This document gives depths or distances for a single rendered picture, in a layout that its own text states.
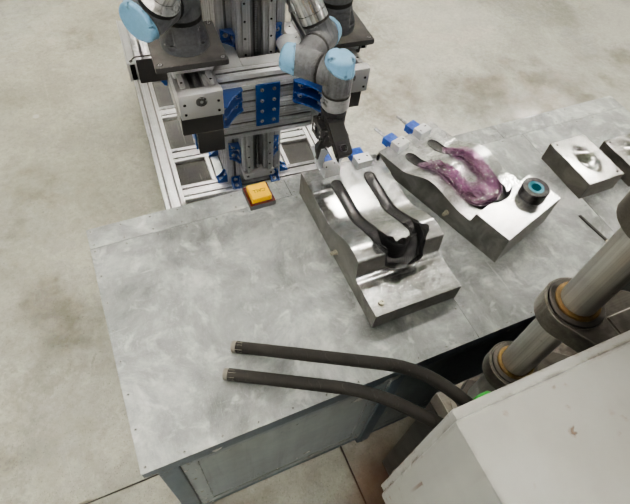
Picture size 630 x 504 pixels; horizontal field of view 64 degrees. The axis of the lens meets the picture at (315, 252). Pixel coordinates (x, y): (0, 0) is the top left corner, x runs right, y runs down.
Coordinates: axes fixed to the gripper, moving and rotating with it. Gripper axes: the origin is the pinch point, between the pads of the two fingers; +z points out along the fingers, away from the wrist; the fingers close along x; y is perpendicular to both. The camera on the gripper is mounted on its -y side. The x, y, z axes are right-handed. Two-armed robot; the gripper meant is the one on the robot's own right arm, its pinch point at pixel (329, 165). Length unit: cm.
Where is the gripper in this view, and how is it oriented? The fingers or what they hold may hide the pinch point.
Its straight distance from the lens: 151.3
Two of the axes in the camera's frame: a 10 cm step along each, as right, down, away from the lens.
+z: -0.8, 5.8, 8.1
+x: -9.1, 2.8, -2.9
